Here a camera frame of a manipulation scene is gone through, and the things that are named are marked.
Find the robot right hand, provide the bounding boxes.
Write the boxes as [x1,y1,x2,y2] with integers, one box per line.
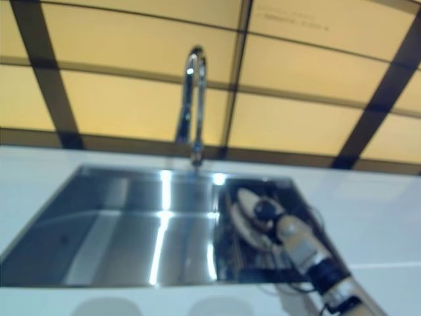
[253,197,284,228]

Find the cream ceramic plate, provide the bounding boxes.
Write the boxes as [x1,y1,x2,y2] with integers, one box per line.
[234,187,285,232]
[229,205,281,253]

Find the black dish drying rack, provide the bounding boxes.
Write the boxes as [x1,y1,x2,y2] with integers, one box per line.
[214,177,334,284]

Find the chrome gooseneck faucet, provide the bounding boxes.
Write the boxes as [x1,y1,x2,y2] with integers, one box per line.
[174,45,208,169]

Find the stainless steel sink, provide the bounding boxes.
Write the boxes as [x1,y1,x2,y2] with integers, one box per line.
[0,164,334,289]

